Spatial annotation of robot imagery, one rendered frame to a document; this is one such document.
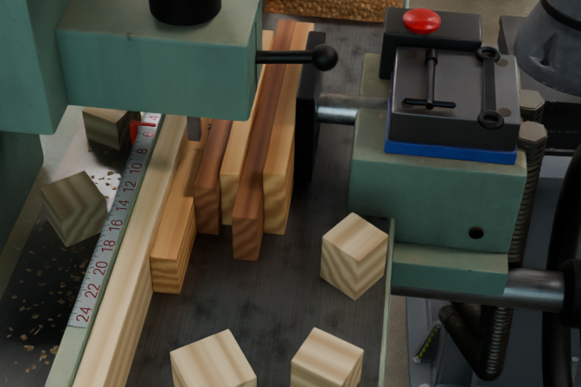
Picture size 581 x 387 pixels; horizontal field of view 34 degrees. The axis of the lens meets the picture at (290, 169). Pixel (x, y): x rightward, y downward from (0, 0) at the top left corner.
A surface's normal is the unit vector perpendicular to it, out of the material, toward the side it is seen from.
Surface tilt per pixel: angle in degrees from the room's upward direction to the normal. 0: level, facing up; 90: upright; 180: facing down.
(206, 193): 90
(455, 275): 90
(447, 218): 90
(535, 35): 67
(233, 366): 0
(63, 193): 0
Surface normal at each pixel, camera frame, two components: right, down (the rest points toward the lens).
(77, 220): 0.56, 0.58
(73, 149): 0.01, -0.73
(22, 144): 0.99, 0.10
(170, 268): -0.13, 0.68
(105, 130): -0.44, 0.61
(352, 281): -0.68, 0.50
